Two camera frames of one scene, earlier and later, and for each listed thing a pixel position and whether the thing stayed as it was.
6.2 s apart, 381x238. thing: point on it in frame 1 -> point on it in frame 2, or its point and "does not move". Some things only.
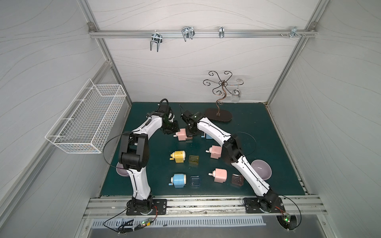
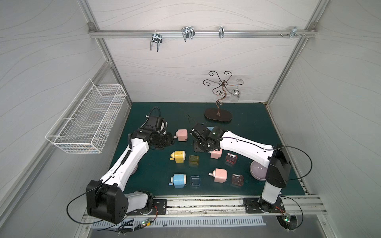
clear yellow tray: [193, 160] does not move
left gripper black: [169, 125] -> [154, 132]
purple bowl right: [263, 168] does not move
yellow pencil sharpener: [179, 156] does not move
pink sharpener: [181, 134] does not move
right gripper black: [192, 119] -> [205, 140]
